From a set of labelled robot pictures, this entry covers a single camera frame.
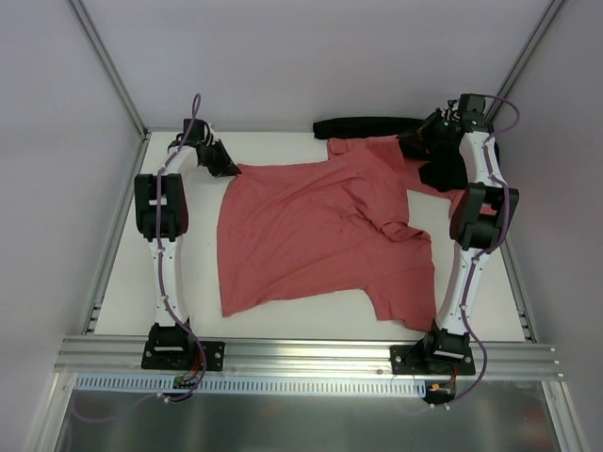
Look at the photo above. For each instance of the pink t-shirt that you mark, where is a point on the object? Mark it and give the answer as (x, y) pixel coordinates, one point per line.
(303, 230)
(452, 193)

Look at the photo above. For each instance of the white slotted cable duct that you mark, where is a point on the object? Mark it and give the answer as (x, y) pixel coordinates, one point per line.
(243, 385)

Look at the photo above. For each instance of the left side aluminium rail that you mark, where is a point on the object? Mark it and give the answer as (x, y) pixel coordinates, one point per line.
(100, 281)

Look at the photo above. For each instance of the right side aluminium rail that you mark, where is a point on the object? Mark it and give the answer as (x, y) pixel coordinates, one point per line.
(519, 291)

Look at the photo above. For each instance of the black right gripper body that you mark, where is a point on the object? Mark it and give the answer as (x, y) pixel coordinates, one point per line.
(425, 130)

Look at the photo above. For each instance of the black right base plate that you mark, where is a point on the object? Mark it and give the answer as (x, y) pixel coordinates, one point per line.
(408, 360)

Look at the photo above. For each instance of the right aluminium frame post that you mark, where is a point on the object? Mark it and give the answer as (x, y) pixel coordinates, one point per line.
(531, 45)

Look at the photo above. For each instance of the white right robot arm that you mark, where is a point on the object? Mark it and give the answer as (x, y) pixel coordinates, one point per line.
(478, 226)

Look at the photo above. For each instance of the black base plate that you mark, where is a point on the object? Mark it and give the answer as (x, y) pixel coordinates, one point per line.
(182, 355)
(408, 360)

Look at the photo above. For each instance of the left aluminium frame post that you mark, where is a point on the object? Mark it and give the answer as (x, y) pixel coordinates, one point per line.
(90, 31)

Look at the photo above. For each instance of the aluminium frame post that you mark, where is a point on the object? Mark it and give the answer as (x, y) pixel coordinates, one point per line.
(531, 45)
(90, 31)

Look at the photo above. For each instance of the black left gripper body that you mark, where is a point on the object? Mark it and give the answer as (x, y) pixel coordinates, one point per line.
(215, 157)

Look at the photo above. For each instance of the aluminium rail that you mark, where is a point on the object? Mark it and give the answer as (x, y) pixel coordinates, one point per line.
(519, 291)
(310, 358)
(100, 281)

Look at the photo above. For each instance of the aluminium front rail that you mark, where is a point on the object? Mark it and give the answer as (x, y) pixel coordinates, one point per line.
(310, 358)

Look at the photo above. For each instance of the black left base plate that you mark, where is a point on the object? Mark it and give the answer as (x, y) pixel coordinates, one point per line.
(182, 355)

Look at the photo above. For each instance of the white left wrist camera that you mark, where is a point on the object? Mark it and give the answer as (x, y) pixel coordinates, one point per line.
(210, 138)

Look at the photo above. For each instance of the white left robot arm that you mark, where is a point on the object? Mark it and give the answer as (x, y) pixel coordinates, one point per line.
(162, 219)

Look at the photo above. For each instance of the black t-shirt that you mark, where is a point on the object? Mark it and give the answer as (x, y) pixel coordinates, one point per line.
(445, 170)

